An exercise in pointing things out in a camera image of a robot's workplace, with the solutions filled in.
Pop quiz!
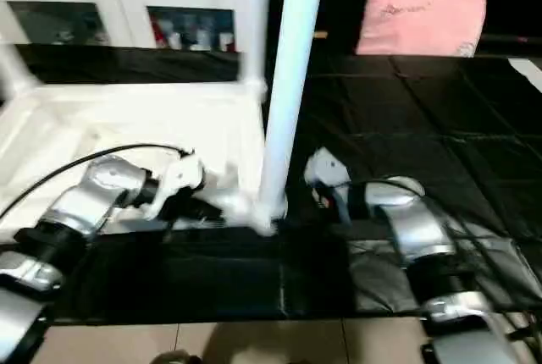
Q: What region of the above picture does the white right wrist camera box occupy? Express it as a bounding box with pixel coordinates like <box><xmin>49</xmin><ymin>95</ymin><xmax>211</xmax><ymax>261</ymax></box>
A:
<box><xmin>303</xmin><ymin>147</ymin><xmax>351</xmax><ymax>189</ymax></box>

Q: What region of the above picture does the black work mat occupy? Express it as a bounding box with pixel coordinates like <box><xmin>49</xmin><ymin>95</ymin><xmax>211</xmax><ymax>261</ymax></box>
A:
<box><xmin>0</xmin><ymin>42</ymin><xmax>542</xmax><ymax>324</ymax></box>

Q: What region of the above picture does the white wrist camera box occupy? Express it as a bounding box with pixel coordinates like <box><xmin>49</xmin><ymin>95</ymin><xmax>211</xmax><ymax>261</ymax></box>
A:
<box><xmin>303</xmin><ymin>147</ymin><xmax>351</xmax><ymax>189</ymax></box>
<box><xmin>144</xmin><ymin>156</ymin><xmax>207</xmax><ymax>212</ymax></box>

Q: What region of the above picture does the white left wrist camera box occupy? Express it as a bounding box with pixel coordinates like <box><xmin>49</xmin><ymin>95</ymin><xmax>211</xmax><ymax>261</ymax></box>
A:
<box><xmin>144</xmin><ymin>156</ymin><xmax>207</xmax><ymax>212</ymax></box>

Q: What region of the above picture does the pink printed pillow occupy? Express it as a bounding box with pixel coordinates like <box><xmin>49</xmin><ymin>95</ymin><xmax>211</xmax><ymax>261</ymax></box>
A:
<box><xmin>356</xmin><ymin>0</ymin><xmax>490</xmax><ymax>58</ymax></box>

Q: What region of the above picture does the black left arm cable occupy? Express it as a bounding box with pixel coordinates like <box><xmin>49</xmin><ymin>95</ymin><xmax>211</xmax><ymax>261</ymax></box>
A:
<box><xmin>0</xmin><ymin>144</ymin><xmax>196</xmax><ymax>219</ymax></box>

